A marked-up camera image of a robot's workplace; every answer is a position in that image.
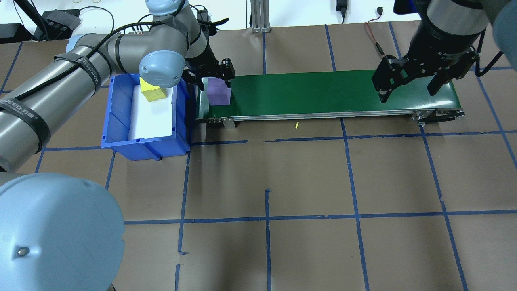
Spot purple foam block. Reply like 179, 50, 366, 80
207, 78, 232, 106

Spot yellow foam block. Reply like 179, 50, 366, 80
139, 77, 168, 102

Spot white foam pad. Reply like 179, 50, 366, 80
128, 85, 175, 140

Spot green conveyor belt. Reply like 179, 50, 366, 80
195, 70, 466, 130

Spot black power adapter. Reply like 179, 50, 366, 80
335, 0, 349, 24

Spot blue plastic storage bin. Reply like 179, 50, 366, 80
100, 74, 191, 161

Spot white desk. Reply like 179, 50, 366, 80
0, 0, 420, 45

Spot dark grey device box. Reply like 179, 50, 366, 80
42, 9, 81, 41

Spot black stand pole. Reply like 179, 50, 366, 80
13, 0, 50, 40

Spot thin red wire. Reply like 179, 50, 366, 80
365, 14, 389, 67

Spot aluminium extrusion camera post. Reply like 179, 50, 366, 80
250, 0, 272, 34

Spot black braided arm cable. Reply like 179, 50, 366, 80
0, 20, 166, 112

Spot black velcro strap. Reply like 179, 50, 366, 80
55, 53, 101, 97
0, 97, 51, 154

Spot black stand base plate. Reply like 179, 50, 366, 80
0, 23, 34, 43

